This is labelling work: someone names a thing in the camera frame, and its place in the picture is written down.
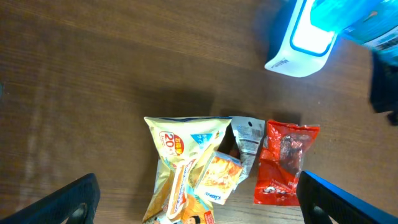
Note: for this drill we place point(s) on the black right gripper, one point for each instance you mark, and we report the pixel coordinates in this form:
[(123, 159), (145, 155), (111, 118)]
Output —
[(383, 90)]

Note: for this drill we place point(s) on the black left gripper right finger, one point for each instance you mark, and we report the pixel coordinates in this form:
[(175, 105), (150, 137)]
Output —
[(322, 202)]

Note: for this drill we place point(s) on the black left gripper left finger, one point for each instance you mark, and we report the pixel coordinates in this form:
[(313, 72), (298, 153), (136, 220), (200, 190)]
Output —
[(74, 203)]

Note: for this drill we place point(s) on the blue mouthwash bottle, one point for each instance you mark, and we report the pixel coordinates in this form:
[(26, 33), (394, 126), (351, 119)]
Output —
[(370, 23)]

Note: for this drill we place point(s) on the red snack bag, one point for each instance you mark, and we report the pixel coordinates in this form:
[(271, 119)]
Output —
[(281, 162)]

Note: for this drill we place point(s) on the silver foil packet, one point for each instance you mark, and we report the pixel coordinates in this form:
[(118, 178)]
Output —
[(248, 133)]

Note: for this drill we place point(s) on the yellow chip bag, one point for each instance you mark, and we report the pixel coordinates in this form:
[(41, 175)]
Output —
[(184, 145)]

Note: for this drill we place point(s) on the small orange box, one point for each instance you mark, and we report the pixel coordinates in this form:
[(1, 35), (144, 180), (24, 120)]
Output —
[(218, 178)]

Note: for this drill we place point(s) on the white black barcode scanner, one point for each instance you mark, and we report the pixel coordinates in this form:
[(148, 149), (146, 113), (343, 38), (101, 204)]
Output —
[(299, 48)]

